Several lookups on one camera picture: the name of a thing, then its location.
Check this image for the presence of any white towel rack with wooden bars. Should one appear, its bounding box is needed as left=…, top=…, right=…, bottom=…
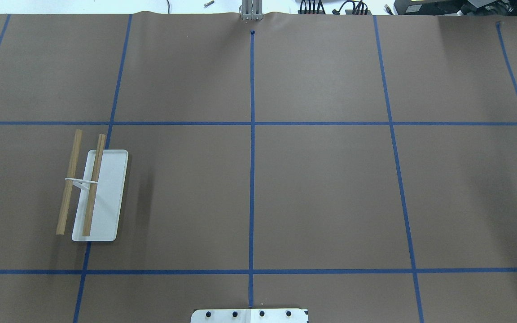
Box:
left=55, top=129, right=129, bottom=243

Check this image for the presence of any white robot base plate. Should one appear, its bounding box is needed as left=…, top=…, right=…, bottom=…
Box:
left=190, top=308, right=309, bottom=323

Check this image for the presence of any aluminium frame post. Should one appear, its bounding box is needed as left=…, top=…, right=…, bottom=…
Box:
left=240, top=0, right=264, bottom=21

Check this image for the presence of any brown paper table mat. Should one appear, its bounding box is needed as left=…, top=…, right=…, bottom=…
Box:
left=0, top=12, right=517, bottom=323

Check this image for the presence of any black equipment box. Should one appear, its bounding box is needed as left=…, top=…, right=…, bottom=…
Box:
left=394, top=0, right=517, bottom=17

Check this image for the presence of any black cable bundle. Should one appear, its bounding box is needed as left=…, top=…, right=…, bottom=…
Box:
left=298, top=0, right=372, bottom=16

